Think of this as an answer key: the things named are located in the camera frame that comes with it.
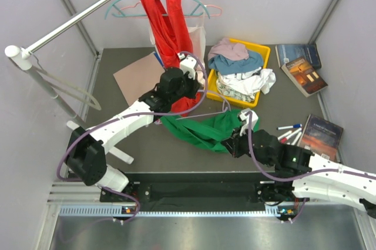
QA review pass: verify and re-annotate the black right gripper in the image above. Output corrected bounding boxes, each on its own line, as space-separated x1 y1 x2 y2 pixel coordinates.
221 124 274 167

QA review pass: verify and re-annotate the green tank top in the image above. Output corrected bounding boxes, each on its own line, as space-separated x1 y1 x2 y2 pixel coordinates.
161 109 241 153

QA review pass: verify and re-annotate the lavender plastic hanger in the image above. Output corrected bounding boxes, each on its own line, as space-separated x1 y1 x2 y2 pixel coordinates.
177 90 231 120

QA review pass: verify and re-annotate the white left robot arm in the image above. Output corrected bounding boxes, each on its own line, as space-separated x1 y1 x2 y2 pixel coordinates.
60 67 208 201

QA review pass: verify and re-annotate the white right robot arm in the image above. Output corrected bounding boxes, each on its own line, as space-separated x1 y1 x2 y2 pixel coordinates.
221 129 375 218

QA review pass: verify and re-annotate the red tank top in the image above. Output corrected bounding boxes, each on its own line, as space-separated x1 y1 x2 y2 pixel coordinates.
137 0 203 117

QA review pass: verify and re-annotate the clear plastic hanger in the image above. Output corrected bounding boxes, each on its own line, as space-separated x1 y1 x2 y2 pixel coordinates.
32 55 102 111

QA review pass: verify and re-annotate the red cap marker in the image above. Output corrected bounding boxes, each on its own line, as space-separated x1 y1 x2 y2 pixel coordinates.
280 128 302 143

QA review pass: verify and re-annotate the orange cap marker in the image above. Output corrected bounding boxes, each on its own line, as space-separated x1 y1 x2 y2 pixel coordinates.
278 130 292 140

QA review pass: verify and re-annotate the light blue cap marker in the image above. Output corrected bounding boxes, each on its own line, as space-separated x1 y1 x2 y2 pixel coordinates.
291 131 302 146

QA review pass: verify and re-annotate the brown cardboard sheet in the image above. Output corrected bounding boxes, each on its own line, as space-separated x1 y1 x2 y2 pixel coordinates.
113 52 165 105

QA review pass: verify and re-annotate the yellow plastic bin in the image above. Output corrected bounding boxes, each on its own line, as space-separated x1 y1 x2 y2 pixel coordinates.
206 38 271 108

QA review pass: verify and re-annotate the dark sunset cover book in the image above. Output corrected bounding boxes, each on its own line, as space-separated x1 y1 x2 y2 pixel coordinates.
297 114 344 162

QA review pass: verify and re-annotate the blue garment in bin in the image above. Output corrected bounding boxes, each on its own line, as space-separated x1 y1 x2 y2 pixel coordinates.
208 50 264 75

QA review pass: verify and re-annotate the pink garment in bin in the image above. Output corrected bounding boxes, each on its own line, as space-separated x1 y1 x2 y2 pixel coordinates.
208 38 249 61

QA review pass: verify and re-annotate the white patterned garment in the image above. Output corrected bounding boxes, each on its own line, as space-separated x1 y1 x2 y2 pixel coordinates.
216 67 276 103

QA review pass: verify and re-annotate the orange cover paperback book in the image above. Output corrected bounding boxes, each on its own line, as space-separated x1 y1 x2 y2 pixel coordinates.
281 57 328 97

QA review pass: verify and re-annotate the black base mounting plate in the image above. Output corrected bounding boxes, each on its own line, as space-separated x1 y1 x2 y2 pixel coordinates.
99 172 310 212

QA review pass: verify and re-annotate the blue hardcover book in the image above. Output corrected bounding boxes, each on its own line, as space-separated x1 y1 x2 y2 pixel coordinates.
275 44 322 70

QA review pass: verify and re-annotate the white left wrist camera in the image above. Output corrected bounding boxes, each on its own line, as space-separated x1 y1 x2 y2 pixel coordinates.
179 56 198 80

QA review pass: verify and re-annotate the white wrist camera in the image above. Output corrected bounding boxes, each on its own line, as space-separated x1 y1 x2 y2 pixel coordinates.
179 56 198 80
238 108 259 136

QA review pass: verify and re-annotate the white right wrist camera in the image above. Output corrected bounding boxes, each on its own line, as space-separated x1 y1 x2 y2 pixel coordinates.
238 108 259 136

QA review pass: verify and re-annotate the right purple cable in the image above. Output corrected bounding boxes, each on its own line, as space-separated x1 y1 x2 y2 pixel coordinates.
247 112 376 224

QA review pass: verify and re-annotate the purple cable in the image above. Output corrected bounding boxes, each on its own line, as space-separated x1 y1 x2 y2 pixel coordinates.
247 112 376 224
55 50 209 224

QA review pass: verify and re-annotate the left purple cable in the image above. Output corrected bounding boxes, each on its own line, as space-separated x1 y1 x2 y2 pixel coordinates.
55 50 209 224

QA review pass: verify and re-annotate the metal clothes rail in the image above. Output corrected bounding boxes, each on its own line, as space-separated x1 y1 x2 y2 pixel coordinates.
24 0 111 55

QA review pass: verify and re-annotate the grey slotted cable duct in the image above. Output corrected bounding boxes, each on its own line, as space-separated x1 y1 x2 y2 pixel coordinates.
59 205 281 218

